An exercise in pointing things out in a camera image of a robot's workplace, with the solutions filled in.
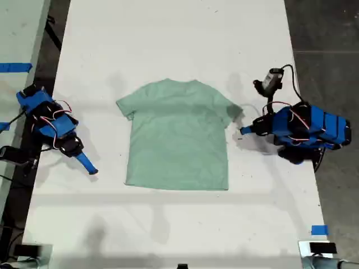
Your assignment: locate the pale green T-shirt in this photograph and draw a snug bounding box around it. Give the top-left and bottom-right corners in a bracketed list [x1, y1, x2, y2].
[116, 78, 244, 192]

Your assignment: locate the long blue tape strip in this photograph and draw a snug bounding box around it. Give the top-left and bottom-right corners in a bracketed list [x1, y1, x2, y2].
[0, 63, 33, 73]

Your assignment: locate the silver metal plate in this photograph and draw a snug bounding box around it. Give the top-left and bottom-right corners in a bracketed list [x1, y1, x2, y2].
[21, 243, 53, 269]
[298, 240, 342, 258]

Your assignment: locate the black stand leg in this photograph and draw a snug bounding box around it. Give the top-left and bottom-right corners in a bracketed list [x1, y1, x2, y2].
[44, 15, 63, 53]

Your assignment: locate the blue tape patch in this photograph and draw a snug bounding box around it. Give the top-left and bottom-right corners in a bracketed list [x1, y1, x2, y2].
[311, 225, 329, 236]

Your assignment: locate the camera black stalk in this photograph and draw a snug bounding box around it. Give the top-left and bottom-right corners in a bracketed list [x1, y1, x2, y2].
[253, 80, 276, 115]

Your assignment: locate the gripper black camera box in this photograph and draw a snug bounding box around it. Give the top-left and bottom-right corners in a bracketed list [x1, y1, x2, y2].
[0, 145, 39, 170]
[263, 68, 284, 92]

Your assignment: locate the camera black cable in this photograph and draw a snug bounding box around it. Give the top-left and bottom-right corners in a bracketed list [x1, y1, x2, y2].
[280, 64, 311, 109]

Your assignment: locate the black base cable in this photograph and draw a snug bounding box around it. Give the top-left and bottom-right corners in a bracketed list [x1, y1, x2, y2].
[313, 145, 328, 173]

